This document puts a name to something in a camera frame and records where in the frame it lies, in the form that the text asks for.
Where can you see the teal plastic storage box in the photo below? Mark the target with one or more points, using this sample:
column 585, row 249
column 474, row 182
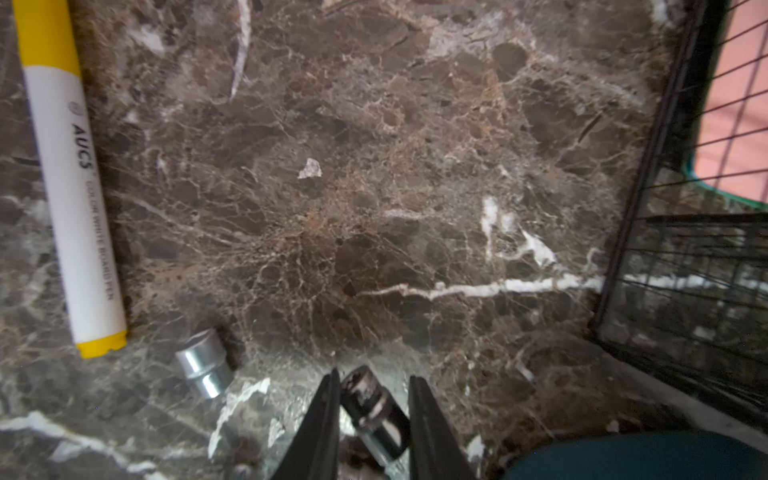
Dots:
column 656, row 455

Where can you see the yellow white marker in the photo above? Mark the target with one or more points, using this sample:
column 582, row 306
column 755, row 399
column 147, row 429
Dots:
column 69, row 165

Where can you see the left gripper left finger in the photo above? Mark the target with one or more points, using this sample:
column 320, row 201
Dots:
column 313, row 452

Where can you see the chrome socket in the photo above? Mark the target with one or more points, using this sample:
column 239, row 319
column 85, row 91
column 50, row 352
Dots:
column 377, row 418
column 204, row 363

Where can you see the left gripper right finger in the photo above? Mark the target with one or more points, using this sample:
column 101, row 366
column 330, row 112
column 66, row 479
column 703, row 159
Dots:
column 435, row 453

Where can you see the black wire mesh organizer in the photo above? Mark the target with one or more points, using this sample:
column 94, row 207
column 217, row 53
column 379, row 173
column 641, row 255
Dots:
column 685, row 296

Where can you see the pink folder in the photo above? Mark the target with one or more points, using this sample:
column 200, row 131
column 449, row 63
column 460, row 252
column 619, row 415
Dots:
column 729, row 157

